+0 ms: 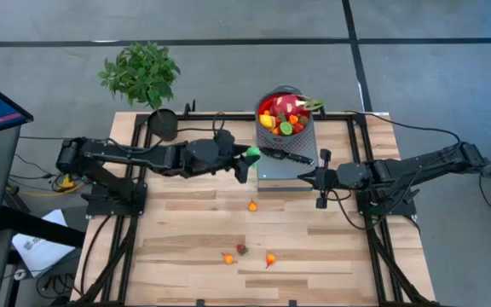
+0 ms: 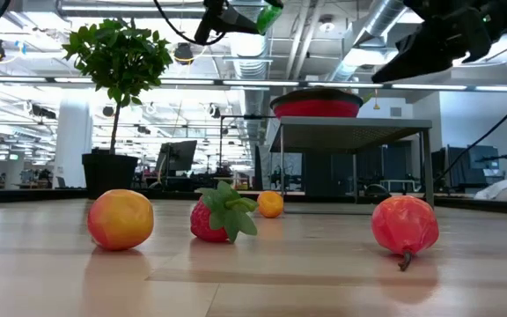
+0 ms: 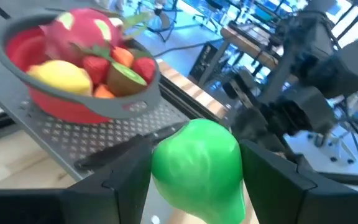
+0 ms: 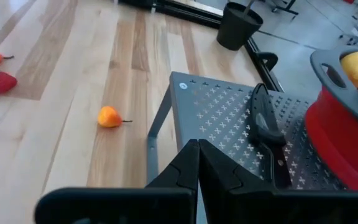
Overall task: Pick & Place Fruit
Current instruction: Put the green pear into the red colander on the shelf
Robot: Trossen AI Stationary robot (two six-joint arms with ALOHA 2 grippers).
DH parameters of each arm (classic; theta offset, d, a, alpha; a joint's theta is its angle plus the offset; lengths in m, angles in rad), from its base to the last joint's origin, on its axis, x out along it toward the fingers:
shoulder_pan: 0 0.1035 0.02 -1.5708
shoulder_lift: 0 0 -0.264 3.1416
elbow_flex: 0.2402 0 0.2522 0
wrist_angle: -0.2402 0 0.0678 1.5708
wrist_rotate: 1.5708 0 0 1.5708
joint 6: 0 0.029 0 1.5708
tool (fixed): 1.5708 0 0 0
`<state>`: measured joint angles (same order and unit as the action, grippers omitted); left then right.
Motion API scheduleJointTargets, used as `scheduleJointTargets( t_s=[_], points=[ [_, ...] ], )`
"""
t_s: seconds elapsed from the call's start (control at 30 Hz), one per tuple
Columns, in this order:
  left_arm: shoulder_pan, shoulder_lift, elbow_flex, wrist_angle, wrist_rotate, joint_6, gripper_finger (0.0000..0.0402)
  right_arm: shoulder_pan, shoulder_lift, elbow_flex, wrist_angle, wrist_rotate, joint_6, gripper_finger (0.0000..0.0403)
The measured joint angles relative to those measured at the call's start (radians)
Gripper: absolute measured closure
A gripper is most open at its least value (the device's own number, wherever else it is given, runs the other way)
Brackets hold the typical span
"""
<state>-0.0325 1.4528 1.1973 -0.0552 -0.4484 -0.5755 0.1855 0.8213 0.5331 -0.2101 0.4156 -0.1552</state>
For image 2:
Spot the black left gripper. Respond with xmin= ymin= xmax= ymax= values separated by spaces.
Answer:
xmin=194 ymin=0 xmax=284 ymax=46

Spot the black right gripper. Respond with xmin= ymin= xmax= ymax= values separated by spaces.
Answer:
xmin=371 ymin=0 xmax=507 ymax=84

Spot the green toy pear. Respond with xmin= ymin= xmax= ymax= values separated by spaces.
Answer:
xmin=255 ymin=4 xmax=283 ymax=36

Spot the red collapsible bowl grey rim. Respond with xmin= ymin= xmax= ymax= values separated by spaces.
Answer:
xmin=268 ymin=87 xmax=364 ymax=119

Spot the red orange toy pear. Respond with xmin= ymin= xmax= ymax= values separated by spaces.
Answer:
xmin=370 ymin=195 xmax=440 ymax=272

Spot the red toy strawberry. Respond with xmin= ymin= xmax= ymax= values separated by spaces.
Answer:
xmin=190 ymin=181 xmax=259 ymax=244

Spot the yellow red toy pear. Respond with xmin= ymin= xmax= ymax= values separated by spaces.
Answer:
xmin=86 ymin=188 xmax=155 ymax=252

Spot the grey perforated metal shelf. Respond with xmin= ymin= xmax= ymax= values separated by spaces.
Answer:
xmin=269 ymin=115 xmax=435 ymax=208

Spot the dark computer monitor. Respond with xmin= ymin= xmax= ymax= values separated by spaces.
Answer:
xmin=467 ymin=144 xmax=500 ymax=177

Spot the green potted tree black pot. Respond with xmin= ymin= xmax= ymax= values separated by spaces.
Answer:
xmin=61 ymin=18 xmax=174 ymax=199

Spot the black computer monitor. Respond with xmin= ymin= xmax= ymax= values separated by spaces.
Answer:
xmin=154 ymin=139 xmax=199 ymax=175

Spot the white column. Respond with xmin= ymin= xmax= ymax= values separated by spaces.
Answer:
xmin=53 ymin=90 xmax=94 ymax=189

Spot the silver ventilation duct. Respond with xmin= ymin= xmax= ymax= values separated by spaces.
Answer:
xmin=222 ymin=4 xmax=276 ymax=146

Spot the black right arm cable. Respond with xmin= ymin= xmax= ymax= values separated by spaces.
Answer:
xmin=433 ymin=90 xmax=507 ymax=186

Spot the black aluminium table frame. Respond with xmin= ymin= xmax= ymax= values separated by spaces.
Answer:
xmin=0 ymin=187 xmax=507 ymax=216

